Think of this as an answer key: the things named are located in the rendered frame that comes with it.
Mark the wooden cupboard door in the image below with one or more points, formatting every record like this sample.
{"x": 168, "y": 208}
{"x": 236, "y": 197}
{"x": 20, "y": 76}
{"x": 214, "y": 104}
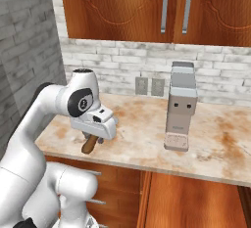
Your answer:
{"x": 114, "y": 8}
{"x": 222, "y": 10}
{"x": 196, "y": 202}

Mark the grey wall outlet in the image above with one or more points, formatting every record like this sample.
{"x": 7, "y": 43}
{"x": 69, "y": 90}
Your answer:
{"x": 141, "y": 85}
{"x": 158, "y": 87}

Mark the wooden upper cupboard door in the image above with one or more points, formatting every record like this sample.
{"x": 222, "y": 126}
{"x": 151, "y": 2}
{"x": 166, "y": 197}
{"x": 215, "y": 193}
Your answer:
{"x": 114, "y": 8}
{"x": 222, "y": 10}

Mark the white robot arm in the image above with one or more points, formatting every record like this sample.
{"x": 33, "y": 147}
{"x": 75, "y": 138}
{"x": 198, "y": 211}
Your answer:
{"x": 29, "y": 160}

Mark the wooden drawer front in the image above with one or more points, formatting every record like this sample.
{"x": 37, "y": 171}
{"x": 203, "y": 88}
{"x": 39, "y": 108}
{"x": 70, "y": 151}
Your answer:
{"x": 121, "y": 177}
{"x": 121, "y": 223}
{"x": 121, "y": 202}

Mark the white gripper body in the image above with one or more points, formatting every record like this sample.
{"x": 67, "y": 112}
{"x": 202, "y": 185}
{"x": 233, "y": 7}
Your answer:
{"x": 94, "y": 128}

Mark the grey coffee machine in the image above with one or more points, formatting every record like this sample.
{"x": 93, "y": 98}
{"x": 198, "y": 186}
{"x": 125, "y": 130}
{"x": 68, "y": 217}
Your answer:
{"x": 180, "y": 108}

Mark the wooden lower cupboard door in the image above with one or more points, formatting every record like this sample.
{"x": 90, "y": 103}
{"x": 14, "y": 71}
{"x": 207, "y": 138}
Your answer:
{"x": 196, "y": 202}

